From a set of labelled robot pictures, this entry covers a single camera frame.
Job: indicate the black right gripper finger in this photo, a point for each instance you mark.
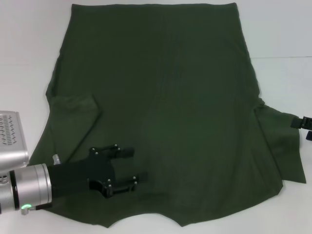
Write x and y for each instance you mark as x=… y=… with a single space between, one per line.
x=309 y=135
x=296 y=123

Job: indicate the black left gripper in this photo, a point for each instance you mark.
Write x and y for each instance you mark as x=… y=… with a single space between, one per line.
x=78 y=173

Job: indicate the dark green t-shirt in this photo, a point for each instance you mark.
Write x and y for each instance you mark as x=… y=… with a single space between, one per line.
x=170 y=85

